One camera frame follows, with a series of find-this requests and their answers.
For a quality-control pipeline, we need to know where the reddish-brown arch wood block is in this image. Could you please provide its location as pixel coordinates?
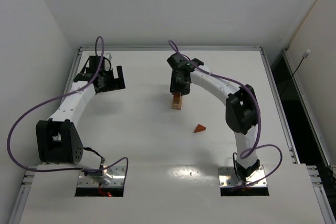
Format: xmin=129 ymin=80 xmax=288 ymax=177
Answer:
xmin=173 ymin=92 xmax=181 ymax=100

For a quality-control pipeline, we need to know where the light wood rectangular block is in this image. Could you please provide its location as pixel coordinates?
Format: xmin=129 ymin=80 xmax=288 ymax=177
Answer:
xmin=177 ymin=97 xmax=183 ymax=110

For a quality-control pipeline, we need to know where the reddish-brown triangular wood block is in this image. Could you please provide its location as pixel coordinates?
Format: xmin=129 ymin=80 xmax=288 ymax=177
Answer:
xmin=194 ymin=124 xmax=206 ymax=133

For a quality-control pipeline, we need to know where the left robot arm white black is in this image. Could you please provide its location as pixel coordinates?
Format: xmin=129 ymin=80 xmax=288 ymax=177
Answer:
xmin=36 ymin=56 xmax=125 ymax=183

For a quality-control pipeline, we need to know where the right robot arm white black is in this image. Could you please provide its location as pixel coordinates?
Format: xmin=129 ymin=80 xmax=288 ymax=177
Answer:
xmin=167 ymin=53 xmax=260 ymax=182

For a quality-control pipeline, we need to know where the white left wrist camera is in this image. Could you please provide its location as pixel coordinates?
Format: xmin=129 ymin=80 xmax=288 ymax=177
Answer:
xmin=104 ymin=53 xmax=112 ymax=61

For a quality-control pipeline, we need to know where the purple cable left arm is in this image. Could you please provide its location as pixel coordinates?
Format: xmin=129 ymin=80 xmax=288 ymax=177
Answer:
xmin=6 ymin=36 xmax=129 ymax=174

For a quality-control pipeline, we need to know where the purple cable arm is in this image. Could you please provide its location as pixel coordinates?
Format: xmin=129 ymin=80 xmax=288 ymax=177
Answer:
xmin=167 ymin=39 xmax=284 ymax=190
xmin=6 ymin=36 xmax=129 ymax=174

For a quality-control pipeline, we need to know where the aluminium table frame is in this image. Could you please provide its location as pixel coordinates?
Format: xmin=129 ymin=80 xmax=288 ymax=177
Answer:
xmin=20 ymin=48 xmax=326 ymax=223

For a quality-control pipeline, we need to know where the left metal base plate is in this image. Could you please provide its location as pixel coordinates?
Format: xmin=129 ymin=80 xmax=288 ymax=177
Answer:
xmin=77 ymin=166 xmax=127 ymax=188

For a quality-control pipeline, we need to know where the metal base plate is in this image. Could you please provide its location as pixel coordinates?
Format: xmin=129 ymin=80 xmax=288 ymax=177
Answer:
xmin=77 ymin=166 xmax=127 ymax=188
xmin=218 ymin=166 xmax=267 ymax=189

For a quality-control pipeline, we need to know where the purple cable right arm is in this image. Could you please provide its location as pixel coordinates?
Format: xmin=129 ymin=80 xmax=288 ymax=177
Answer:
xmin=167 ymin=39 xmax=284 ymax=190

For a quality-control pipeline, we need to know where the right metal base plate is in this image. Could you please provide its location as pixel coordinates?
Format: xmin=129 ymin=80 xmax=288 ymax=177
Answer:
xmin=218 ymin=166 xmax=267 ymax=189

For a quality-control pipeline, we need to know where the red wire under base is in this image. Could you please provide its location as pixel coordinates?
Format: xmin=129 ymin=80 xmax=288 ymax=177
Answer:
xmin=98 ymin=184 xmax=113 ymax=197

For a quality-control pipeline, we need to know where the black cable white connector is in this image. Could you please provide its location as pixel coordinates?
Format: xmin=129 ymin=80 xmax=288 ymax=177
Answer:
xmin=286 ymin=49 xmax=311 ymax=87

